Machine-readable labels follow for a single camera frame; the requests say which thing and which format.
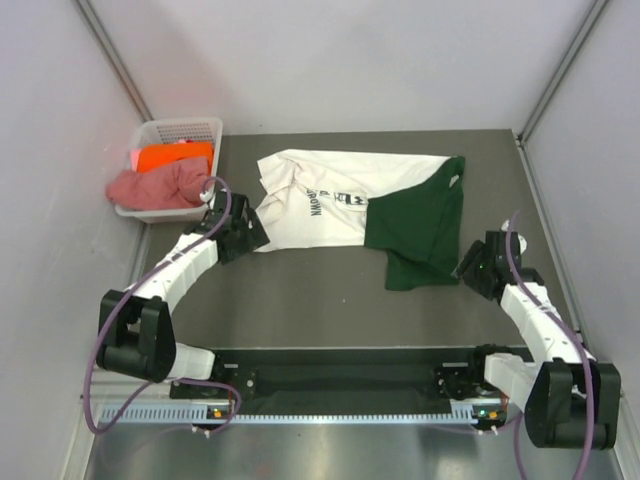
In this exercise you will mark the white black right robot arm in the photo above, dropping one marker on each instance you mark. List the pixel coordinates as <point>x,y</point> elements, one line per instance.
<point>567,397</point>

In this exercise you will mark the white plastic laundry basket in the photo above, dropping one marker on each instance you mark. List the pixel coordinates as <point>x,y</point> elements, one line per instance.
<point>168,131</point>

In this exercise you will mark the light pink garment in basket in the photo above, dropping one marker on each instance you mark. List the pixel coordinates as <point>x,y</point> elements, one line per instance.
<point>134,156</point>

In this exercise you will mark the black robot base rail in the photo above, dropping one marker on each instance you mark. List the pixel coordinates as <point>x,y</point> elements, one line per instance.
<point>355,381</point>

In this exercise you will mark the white green ringer t-shirt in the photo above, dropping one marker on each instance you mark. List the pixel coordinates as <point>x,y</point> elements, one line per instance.
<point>405,205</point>

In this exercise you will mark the pink crumpled t-shirt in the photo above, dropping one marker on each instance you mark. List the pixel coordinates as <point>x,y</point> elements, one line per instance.
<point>172,186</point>

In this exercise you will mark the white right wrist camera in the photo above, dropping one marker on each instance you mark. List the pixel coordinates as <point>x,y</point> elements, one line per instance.
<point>523,244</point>

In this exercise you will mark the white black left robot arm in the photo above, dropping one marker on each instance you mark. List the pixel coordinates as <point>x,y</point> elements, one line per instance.
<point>135,325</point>

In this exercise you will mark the orange folded t-shirt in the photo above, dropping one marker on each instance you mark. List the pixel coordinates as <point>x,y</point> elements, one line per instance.
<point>158,155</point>

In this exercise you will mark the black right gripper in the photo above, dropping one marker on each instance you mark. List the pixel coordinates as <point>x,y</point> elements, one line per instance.
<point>474,255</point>

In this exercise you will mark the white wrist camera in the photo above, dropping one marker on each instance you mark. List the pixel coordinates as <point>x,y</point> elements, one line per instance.
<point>523,244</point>
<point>207,197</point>

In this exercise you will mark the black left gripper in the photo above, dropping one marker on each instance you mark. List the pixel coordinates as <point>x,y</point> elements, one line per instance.
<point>255,236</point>

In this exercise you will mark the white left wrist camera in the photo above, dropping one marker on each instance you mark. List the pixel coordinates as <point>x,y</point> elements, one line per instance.
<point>207,197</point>

